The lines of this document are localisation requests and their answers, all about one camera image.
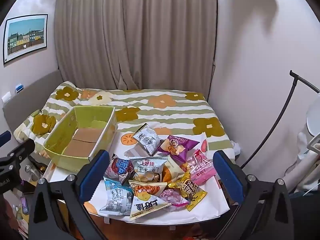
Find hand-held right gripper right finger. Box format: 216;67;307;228
200;150;294;240

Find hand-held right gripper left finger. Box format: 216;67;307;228
27;150;112;240

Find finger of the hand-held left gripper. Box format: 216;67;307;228
0;139;35;174
0;131;12;147

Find dark red snack packet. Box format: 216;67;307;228
104;154;135;183

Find pink striped snack packet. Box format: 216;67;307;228
185;149;217;186

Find light blue snack packet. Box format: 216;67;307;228
99;176;135;216

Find yellow snack packet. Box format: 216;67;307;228
167;172;208;211

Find green cardboard box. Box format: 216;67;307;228
43;106;118;172

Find white green snack packet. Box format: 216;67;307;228
128;156;169;183

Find cream orange snack packet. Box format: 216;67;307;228
162;160;186;183

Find pink white snack packet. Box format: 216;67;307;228
158;188;190;206

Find white triangular snack packet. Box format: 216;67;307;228
129;194;172;222

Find clear glass jar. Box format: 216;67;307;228
24;164;41;183

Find small white cloth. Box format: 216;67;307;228
230;140;242;161

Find fruit print white tablecloth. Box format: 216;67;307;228
44;130;231;223

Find floral striped pillow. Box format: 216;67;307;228
14;109;62;153

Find white table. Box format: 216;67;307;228
42;159;232;227

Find grey bed headboard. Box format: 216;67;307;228
2;70;62;135

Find silver grey snack packet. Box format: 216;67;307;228
125;123;161;157

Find purple snack packet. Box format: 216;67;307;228
156;135;200;165

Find white hanging clothes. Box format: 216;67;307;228
284;130;320;194

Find dark cloth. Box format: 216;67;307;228
289;192;320;240

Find floral striped blanket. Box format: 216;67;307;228
37;81;237;160

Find white round lamp head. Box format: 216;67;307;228
306;99;320;137

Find beige curtain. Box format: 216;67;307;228
54;0;217;91

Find framed wall picture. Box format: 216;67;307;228
3;14;48;65

